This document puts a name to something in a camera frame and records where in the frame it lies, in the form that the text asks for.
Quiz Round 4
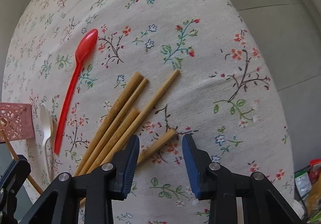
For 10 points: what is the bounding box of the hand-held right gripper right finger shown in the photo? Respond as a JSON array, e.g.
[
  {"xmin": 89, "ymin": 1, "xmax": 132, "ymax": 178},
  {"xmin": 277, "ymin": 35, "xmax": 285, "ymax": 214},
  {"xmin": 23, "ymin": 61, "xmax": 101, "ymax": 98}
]
[{"xmin": 182, "ymin": 134, "xmax": 303, "ymax": 224}]

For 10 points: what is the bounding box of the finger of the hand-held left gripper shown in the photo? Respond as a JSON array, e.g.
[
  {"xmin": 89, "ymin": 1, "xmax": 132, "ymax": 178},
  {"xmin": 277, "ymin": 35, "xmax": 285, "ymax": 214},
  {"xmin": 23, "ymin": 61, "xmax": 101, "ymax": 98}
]
[{"xmin": 0, "ymin": 154, "xmax": 32, "ymax": 224}]

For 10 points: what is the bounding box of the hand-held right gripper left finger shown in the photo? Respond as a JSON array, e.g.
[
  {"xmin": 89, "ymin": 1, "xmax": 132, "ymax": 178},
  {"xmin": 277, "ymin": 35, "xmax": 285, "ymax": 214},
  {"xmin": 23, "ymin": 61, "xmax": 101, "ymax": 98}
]
[{"xmin": 20, "ymin": 135, "xmax": 140, "ymax": 224}]

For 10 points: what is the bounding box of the bamboo chopstick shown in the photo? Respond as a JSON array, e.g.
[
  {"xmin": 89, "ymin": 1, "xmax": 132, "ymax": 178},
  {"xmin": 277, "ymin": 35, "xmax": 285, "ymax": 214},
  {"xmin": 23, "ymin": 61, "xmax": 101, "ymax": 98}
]
[
  {"xmin": 0, "ymin": 126, "xmax": 44, "ymax": 195},
  {"xmin": 100, "ymin": 69, "xmax": 180, "ymax": 164},
  {"xmin": 80, "ymin": 78, "xmax": 149, "ymax": 175},
  {"xmin": 137, "ymin": 128, "xmax": 179, "ymax": 164},
  {"xmin": 74, "ymin": 72, "xmax": 142, "ymax": 176},
  {"xmin": 88, "ymin": 107, "xmax": 141, "ymax": 173}
]

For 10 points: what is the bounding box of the pink perforated basket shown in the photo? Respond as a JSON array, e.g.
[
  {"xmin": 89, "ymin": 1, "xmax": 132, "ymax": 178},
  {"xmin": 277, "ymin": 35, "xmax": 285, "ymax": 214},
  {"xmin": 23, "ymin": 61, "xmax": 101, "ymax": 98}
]
[{"xmin": 0, "ymin": 103, "xmax": 34, "ymax": 143}]

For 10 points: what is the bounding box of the red plastic spoon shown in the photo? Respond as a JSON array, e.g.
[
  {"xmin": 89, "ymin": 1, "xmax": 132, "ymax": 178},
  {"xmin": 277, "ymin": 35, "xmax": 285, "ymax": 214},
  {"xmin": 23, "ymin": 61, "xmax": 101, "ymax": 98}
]
[{"xmin": 54, "ymin": 28, "xmax": 99, "ymax": 155}]

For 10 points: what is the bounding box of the white plastic spoon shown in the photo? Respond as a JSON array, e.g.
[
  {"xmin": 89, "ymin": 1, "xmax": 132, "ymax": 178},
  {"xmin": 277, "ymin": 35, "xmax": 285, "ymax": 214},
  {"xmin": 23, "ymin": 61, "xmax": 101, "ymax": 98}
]
[{"xmin": 40, "ymin": 103, "xmax": 55, "ymax": 182}]

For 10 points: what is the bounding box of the floral tablecloth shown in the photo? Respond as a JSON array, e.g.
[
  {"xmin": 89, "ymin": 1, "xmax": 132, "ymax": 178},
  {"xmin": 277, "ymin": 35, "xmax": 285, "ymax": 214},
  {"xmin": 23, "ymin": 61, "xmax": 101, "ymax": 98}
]
[{"xmin": 1, "ymin": 0, "xmax": 295, "ymax": 224}]

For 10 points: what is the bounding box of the green white packet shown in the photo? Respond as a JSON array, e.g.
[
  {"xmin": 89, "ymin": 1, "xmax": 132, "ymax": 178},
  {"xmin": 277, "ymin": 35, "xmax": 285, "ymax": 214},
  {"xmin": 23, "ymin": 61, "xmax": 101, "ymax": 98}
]
[{"xmin": 294, "ymin": 167, "xmax": 313, "ymax": 199}]

